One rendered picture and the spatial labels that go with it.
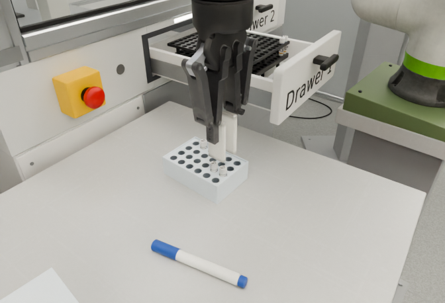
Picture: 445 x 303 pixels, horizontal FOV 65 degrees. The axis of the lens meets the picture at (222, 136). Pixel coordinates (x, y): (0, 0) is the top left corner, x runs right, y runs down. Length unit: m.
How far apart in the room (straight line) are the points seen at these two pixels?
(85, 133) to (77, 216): 0.22
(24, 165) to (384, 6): 0.79
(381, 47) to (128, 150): 1.27
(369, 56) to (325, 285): 1.32
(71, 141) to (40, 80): 0.14
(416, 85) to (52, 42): 0.74
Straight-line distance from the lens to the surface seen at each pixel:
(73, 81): 0.66
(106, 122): 0.79
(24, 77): 0.67
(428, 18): 0.85
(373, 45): 1.68
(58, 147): 0.74
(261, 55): 0.75
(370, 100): 0.84
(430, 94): 0.89
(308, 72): 0.73
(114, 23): 0.75
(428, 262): 1.65
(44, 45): 0.68
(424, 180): 0.94
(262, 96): 0.66
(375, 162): 0.95
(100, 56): 0.74
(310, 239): 0.54
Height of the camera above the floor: 1.16
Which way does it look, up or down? 33 degrees down
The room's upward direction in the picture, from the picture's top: straight up
